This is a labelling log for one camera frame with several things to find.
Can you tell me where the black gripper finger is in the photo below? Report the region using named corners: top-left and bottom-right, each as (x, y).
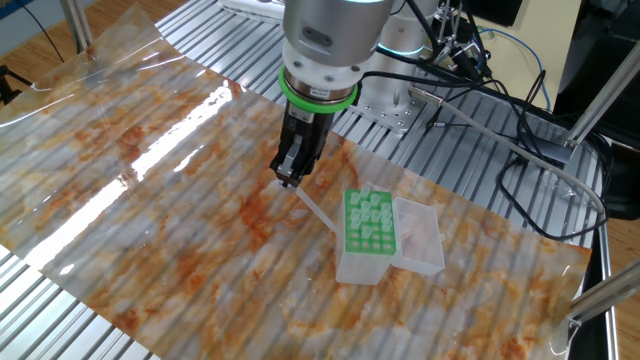
top-left (294, 142), bottom-right (318, 188)
top-left (269, 137), bottom-right (305, 189)

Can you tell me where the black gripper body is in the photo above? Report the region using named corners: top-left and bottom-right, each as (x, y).
top-left (277, 104), bottom-right (335, 161)

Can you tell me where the clear plastic pipette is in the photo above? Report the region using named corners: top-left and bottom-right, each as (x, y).
top-left (283, 182), bottom-right (340, 236)

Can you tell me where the green pipette tip rack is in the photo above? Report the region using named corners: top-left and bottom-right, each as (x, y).
top-left (342, 187), bottom-right (399, 257)

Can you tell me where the translucent pipette tip box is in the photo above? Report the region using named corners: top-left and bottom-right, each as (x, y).
top-left (334, 188), bottom-right (447, 287)

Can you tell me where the orange marble pattern mat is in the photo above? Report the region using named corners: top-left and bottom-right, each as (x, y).
top-left (0, 4), bottom-right (594, 360)

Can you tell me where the metal clamp stand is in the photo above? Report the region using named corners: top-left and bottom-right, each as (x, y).
top-left (428, 0), bottom-right (494, 74)

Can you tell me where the black device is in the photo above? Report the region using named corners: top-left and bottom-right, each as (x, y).
top-left (462, 0), bottom-right (524, 27)

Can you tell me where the beige board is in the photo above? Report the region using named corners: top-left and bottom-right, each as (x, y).
top-left (469, 0), bottom-right (584, 111)

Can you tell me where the black tripod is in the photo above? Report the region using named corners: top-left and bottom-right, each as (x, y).
top-left (0, 64), bottom-right (34, 107)

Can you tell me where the black computer monitor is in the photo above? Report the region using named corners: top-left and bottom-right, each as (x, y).
top-left (552, 0), bottom-right (640, 221)

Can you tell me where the green wrist adapter ring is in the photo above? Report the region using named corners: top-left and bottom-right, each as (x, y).
top-left (277, 65), bottom-right (360, 115)

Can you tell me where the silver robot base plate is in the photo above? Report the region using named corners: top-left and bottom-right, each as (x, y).
top-left (349, 84), bottom-right (437, 135)

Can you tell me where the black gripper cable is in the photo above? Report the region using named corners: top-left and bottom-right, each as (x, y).
top-left (357, 68), bottom-right (501, 94)

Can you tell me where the black camera cable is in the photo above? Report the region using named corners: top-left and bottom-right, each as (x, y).
top-left (403, 0), bottom-right (445, 55)

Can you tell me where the black looped cable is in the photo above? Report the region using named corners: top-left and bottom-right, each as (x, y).
top-left (497, 155), bottom-right (609, 242)

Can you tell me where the grey hose cable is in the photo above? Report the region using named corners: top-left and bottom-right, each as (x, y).
top-left (408, 84), bottom-right (609, 219)

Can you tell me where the blue cable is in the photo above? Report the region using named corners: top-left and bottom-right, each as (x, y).
top-left (472, 27), bottom-right (552, 112)

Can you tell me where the aluminium frame post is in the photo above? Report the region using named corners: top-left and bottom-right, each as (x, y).
top-left (563, 39), bottom-right (640, 152)
top-left (59, 0), bottom-right (94, 54)
top-left (567, 259), bottom-right (640, 327)

